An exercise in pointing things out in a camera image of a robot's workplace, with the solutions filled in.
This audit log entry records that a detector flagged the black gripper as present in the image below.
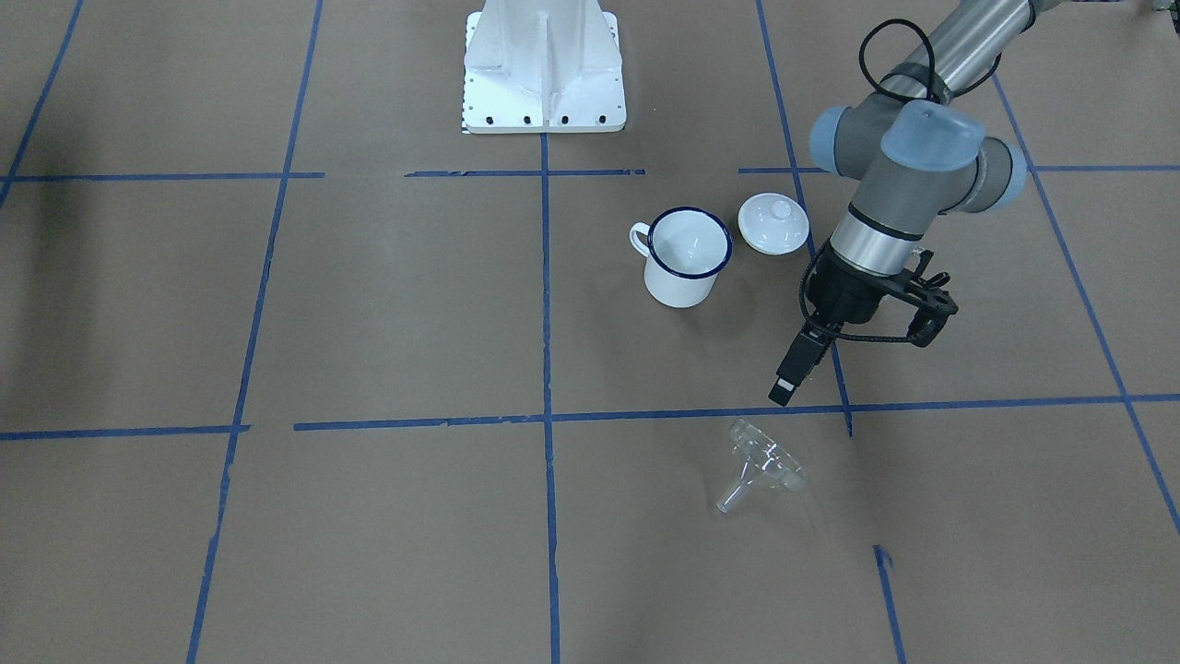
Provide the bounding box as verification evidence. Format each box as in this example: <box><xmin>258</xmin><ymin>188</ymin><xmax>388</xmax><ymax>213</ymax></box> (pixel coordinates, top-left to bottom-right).
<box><xmin>768</xmin><ymin>246</ymin><xmax>900</xmax><ymax>407</ymax></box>

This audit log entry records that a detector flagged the clear glass funnel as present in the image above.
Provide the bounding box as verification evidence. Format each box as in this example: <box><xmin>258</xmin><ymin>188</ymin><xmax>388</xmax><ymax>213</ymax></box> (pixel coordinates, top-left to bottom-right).
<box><xmin>715</xmin><ymin>419</ymin><xmax>809</xmax><ymax>517</ymax></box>

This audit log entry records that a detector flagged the white ceramic lid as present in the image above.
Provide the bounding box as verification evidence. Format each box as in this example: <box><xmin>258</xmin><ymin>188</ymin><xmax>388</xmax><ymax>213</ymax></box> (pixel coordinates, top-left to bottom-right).
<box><xmin>738</xmin><ymin>192</ymin><xmax>809</xmax><ymax>256</ymax></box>

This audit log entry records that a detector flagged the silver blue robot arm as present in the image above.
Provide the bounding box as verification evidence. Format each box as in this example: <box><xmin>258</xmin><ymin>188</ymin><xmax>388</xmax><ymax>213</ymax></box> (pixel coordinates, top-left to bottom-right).
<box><xmin>771</xmin><ymin>1</ymin><xmax>1056</xmax><ymax>405</ymax></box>

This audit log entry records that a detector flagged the white enamel mug blue rim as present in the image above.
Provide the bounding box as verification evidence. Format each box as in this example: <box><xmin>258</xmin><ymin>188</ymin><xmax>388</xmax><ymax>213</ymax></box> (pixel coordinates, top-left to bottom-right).
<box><xmin>628</xmin><ymin>208</ymin><xmax>734</xmax><ymax>308</ymax></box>

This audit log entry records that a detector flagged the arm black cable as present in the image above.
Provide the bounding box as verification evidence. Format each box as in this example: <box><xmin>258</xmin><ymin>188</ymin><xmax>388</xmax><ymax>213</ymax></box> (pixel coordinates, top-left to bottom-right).
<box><xmin>798</xmin><ymin>18</ymin><xmax>1001</xmax><ymax>348</ymax></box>

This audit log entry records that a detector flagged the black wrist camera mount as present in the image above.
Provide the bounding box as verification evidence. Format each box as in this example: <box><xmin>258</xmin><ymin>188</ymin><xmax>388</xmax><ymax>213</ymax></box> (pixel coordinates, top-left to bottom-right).
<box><xmin>886</xmin><ymin>246</ymin><xmax>961</xmax><ymax>348</ymax></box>

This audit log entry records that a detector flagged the white pedestal column with base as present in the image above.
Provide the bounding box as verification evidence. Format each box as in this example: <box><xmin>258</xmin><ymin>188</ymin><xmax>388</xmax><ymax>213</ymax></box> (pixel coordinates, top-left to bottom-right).
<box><xmin>461</xmin><ymin>1</ymin><xmax>628</xmax><ymax>134</ymax></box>

